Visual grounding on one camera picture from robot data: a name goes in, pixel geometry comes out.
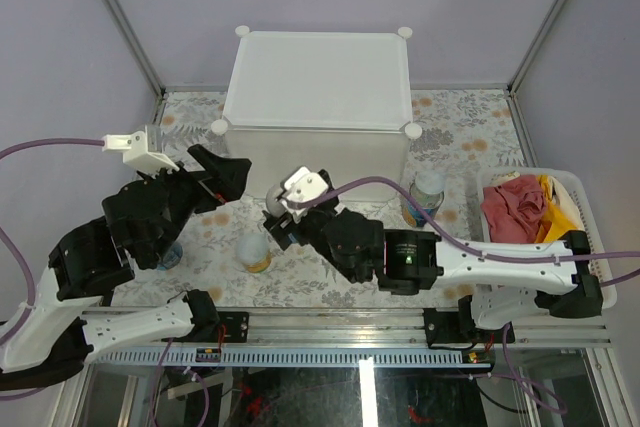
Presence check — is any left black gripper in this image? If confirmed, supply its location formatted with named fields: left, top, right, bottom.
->
left=144, top=144, right=255, bottom=264

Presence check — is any orange tall can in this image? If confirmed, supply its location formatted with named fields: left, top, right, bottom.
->
left=265, top=184, right=289, bottom=218

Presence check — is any blue can silver top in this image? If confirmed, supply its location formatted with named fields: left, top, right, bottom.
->
left=156, top=241, right=183, bottom=271

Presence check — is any white plastic cube cabinet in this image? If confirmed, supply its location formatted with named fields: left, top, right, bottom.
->
left=211, top=25, right=422, bottom=198

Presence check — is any blue can with clear lid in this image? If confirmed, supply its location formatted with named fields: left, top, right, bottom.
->
left=402, top=171, right=445, bottom=228

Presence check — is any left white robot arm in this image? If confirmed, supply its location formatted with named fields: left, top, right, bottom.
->
left=1, top=136, right=252, bottom=398

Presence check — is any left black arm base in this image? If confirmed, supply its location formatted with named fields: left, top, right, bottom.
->
left=177, top=290, right=250, bottom=343

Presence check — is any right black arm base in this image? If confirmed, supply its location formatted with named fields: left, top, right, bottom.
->
left=422, top=292, right=504, bottom=348

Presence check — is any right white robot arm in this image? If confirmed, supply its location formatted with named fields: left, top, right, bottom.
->
left=263, top=200, right=604, bottom=342

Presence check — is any wide orange can white lid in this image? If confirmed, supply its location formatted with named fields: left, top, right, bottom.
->
left=236, top=232, right=271, bottom=273

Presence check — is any red cloth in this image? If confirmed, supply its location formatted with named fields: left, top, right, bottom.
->
left=481, top=175, right=547, bottom=244

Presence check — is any yellow cloth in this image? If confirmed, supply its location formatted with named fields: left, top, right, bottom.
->
left=535, top=174, right=585, bottom=243

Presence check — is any white laundry basket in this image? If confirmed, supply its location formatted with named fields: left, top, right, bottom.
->
left=476, top=166, right=617, bottom=310

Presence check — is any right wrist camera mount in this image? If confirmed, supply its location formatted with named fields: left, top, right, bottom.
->
left=279, top=166, right=329, bottom=223

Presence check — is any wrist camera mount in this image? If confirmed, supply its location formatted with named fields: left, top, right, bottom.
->
left=279, top=166, right=329, bottom=223
left=102, top=124, right=179, bottom=175

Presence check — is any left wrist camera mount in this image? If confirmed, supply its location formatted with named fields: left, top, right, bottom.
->
left=102, top=124, right=179, bottom=175

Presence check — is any aluminium rail frame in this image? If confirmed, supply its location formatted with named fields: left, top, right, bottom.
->
left=74, top=306, right=612, bottom=348

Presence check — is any white slotted cable duct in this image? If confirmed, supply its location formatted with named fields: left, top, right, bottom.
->
left=97, top=344, right=494, bottom=369

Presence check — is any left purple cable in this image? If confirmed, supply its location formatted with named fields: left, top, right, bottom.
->
left=0, top=137, right=211, bottom=427

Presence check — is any purple cable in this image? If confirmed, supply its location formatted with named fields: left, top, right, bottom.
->
left=287, top=176, right=640, bottom=416
left=0, top=137, right=211, bottom=427

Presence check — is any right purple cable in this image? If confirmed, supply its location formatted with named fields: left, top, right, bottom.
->
left=287, top=176, right=640, bottom=416

